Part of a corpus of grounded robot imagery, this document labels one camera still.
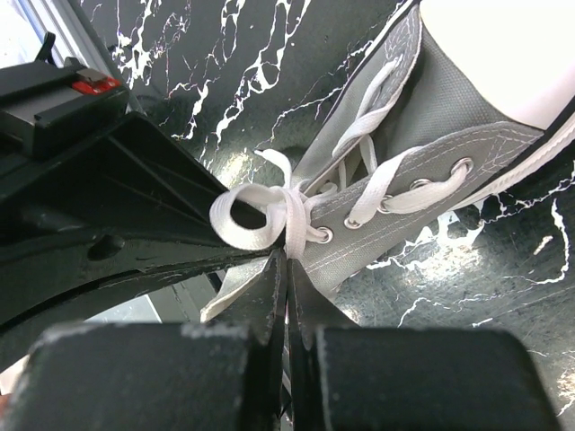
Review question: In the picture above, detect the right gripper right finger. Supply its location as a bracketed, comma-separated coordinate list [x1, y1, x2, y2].
[287, 259, 561, 430]

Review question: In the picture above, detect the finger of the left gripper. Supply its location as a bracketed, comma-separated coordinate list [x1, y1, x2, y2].
[1, 251, 260, 359]
[1, 112, 252, 269]

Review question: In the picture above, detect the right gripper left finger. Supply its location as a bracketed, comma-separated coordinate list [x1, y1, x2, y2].
[8, 251, 287, 430]

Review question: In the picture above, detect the white shoelace of sneaker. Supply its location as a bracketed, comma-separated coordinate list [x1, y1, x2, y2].
[209, 57, 474, 259]

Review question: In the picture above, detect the grey sneaker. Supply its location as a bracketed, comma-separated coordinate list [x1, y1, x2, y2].
[199, 0, 575, 324]

